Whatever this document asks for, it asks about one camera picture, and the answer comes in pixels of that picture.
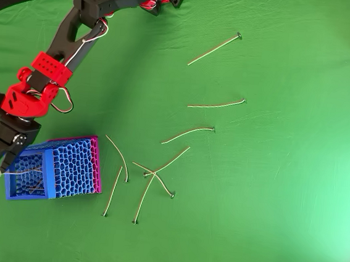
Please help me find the blue and magenta mesh basket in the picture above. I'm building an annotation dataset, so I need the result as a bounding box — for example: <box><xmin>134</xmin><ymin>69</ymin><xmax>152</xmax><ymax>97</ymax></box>
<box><xmin>2</xmin><ymin>127</ymin><xmax>108</xmax><ymax>210</ymax></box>

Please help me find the looped white red servo cable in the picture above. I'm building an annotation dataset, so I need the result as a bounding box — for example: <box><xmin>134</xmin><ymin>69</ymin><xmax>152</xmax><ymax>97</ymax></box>
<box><xmin>51</xmin><ymin>84</ymin><xmax>76</xmax><ymax>116</ymax></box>

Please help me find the long white red servo cable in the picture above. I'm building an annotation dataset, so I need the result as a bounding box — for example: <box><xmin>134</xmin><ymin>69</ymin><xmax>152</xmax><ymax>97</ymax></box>
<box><xmin>64</xmin><ymin>11</ymin><xmax>112</xmax><ymax>70</ymax></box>

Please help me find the green cloth with black rim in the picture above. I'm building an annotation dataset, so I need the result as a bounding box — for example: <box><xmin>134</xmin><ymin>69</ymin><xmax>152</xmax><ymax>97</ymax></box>
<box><xmin>0</xmin><ymin>0</ymin><xmax>350</xmax><ymax>262</ymax></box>

